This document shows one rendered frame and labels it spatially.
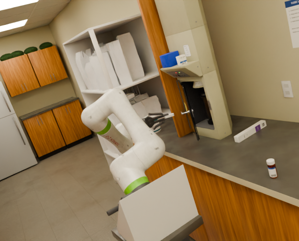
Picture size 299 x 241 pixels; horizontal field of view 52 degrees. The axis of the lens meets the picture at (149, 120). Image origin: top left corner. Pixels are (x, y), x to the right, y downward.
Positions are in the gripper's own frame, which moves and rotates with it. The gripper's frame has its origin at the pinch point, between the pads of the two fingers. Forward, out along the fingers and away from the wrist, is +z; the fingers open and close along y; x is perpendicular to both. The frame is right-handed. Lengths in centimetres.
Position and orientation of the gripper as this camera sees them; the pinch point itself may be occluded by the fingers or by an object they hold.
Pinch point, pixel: (169, 115)
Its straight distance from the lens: 213.2
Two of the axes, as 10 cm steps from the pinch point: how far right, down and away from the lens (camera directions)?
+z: 9.5, -3.0, -0.4
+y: -3.0, -9.2, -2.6
